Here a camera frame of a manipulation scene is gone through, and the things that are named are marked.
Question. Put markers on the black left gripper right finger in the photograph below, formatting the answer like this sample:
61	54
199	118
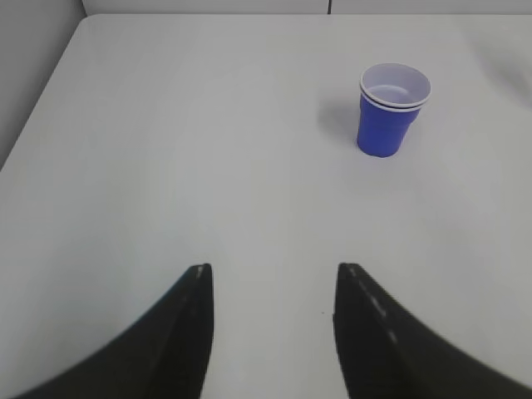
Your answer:
385	352

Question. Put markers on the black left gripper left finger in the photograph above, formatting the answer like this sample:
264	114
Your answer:
164	354

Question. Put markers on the blue paper cup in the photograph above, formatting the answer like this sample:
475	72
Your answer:
392	95

